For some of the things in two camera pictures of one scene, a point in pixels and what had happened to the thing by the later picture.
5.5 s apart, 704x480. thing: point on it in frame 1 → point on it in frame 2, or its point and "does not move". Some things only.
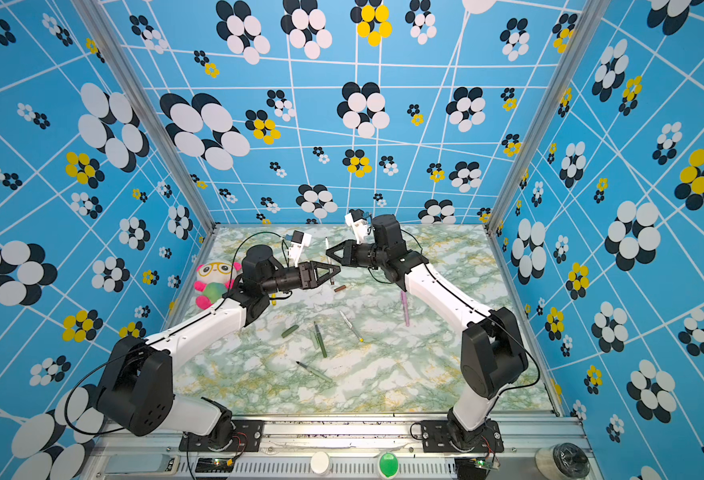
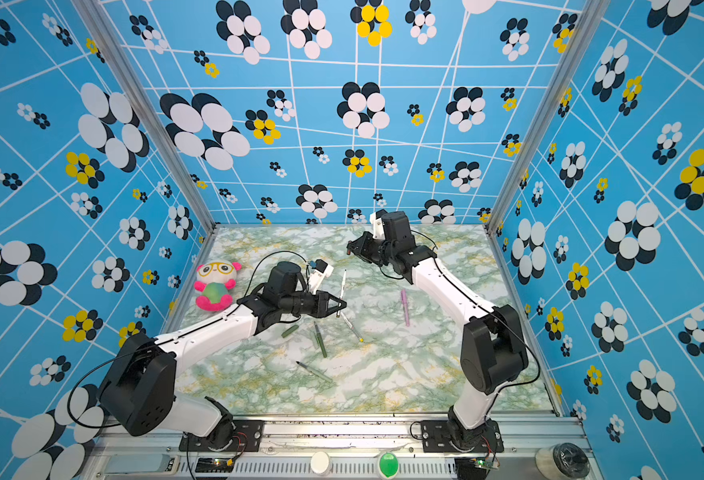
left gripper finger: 315,265 → 324,296
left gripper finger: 324,272 → 340,306
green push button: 388,464 does not move
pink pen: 405,307 does not move
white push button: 320,463 does not move
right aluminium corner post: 589,20 does not move
